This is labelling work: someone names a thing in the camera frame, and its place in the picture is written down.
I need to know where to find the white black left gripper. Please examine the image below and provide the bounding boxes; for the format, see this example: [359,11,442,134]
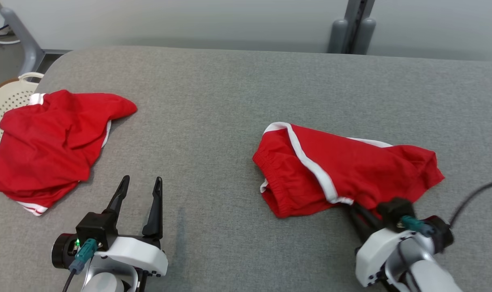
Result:
[51,175,168,279]

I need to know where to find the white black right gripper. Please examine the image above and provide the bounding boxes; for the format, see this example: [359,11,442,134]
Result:
[347,202,453,287]

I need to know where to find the red shorts with white trim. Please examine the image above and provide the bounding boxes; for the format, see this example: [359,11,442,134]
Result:
[252,122,445,219]

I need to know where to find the red white basketball jersey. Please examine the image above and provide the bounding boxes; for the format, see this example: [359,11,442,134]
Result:
[0,89,138,217]

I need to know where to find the cream perforated laundry basket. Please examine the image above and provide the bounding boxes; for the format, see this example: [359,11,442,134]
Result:
[0,72,45,181]

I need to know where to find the black cable with teal plug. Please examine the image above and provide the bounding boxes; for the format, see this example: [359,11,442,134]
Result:
[399,180,492,237]
[62,238,98,292]

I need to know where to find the grey upright post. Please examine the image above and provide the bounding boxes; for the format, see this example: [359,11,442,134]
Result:
[328,0,377,55]

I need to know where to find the grey metal frame leg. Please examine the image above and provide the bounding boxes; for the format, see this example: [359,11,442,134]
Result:
[0,0,72,76]

